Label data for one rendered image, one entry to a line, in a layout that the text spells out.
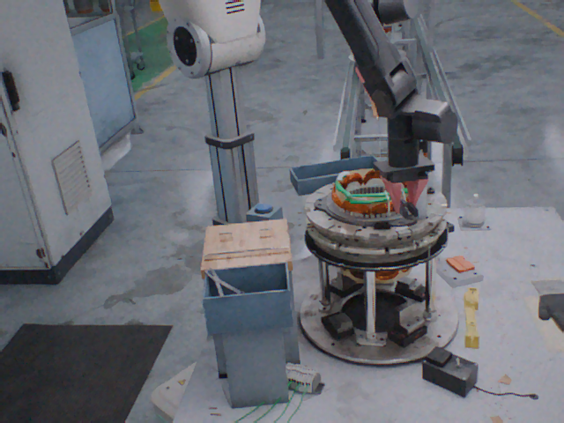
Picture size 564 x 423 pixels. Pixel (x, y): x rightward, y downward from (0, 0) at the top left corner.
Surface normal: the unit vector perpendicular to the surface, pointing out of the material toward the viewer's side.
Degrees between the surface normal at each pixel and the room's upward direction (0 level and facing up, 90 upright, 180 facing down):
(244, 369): 90
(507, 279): 0
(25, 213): 90
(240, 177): 90
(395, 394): 0
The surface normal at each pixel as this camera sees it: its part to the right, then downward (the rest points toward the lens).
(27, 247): -0.29, 0.43
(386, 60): 0.56, -0.01
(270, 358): 0.05, 0.42
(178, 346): -0.08, -0.90
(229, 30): 0.71, 0.25
